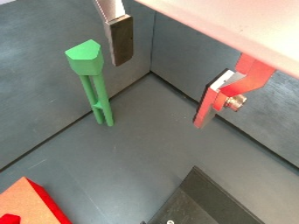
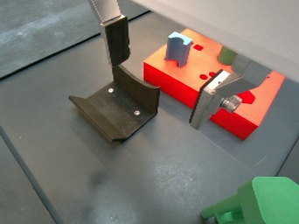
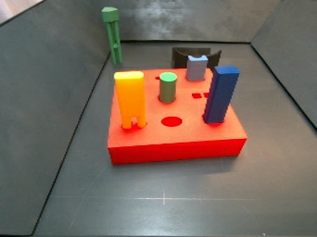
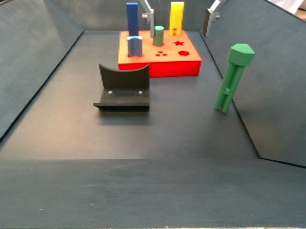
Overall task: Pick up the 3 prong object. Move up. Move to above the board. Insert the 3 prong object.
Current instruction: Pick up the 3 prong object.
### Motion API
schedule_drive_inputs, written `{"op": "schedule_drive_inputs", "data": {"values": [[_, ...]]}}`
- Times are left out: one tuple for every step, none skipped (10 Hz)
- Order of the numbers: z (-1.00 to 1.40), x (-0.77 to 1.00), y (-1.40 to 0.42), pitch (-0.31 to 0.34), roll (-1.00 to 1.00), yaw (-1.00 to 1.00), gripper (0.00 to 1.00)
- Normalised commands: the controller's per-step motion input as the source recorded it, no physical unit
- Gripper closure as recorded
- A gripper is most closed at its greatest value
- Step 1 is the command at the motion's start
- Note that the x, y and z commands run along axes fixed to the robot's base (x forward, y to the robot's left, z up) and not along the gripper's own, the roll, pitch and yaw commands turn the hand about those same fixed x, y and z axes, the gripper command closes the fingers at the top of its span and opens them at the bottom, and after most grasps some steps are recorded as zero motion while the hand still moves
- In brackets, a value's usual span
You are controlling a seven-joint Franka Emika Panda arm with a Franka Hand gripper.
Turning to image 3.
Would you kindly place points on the green three prong peg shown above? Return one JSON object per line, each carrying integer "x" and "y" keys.
{"x": 110, "y": 15}

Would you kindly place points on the red peg board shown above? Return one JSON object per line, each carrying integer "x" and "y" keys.
{"x": 175, "y": 134}

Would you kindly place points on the yellow two prong peg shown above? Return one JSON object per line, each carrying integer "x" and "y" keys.
{"x": 130, "y": 92}

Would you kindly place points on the green cylinder peg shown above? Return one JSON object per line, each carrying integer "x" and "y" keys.
{"x": 167, "y": 80}

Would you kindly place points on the light blue notched peg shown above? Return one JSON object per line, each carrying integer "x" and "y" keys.
{"x": 197, "y": 65}

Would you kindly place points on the dark blue square peg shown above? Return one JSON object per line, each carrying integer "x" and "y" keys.
{"x": 222, "y": 86}

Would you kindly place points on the black curved bracket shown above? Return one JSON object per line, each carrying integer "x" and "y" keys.
{"x": 181, "y": 54}

